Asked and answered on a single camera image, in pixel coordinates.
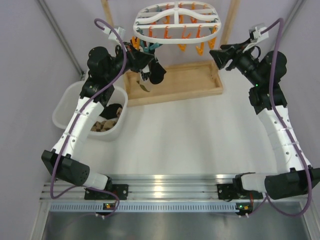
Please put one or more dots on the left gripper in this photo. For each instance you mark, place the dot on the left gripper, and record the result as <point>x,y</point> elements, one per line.
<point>137,59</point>

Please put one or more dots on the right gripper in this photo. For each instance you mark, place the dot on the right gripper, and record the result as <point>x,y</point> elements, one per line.
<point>233,52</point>

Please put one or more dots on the black sock white stripes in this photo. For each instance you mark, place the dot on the black sock white stripes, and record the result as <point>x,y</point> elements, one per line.
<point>157,72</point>

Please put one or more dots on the teal clothespin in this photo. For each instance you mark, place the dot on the teal clothespin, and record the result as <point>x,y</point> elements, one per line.
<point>143,44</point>
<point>152,48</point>

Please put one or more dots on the white clip hanger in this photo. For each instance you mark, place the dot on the white clip hanger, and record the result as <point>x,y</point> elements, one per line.
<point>189,22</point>

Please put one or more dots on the black white patterned sock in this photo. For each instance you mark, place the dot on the black white patterned sock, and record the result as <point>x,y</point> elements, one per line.
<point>145,74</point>

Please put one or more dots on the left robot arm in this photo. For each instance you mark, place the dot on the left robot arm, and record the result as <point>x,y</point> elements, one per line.
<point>63,160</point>

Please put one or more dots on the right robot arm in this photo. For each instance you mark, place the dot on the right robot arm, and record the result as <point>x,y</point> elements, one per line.
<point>295,175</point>

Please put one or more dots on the beige sock with leaf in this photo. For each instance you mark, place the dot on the beige sock with leaf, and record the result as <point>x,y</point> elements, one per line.
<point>145,85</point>

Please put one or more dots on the wooden tray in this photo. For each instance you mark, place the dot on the wooden tray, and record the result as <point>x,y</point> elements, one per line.
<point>181,82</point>

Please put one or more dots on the brown checkered sock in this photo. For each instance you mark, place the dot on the brown checkered sock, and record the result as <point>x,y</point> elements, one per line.
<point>108,124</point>

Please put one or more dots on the white plastic bin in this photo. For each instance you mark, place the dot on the white plastic bin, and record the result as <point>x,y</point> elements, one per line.
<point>67,105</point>

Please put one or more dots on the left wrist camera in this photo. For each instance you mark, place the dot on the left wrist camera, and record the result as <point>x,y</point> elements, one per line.
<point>115,35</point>

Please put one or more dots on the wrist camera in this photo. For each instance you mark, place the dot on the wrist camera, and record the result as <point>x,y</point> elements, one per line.
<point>257,34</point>
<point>115,35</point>

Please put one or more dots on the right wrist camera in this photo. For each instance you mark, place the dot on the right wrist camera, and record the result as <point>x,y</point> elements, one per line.
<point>257,34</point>

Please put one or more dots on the left wooden post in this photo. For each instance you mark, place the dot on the left wooden post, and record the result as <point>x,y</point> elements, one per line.
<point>107,12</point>

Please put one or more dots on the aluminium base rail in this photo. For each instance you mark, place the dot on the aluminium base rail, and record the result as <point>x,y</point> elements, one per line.
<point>158,194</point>

